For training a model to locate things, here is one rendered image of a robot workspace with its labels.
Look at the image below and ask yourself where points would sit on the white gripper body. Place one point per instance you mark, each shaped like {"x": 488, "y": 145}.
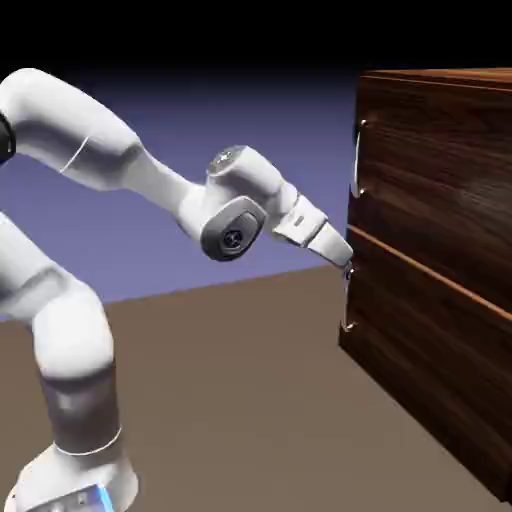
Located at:
{"x": 331, "y": 242}

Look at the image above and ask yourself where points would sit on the dark wood cabinet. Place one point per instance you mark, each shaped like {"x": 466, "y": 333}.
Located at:
{"x": 432, "y": 248}

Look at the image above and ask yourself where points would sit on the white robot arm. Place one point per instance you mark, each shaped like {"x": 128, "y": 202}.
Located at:
{"x": 100, "y": 148}

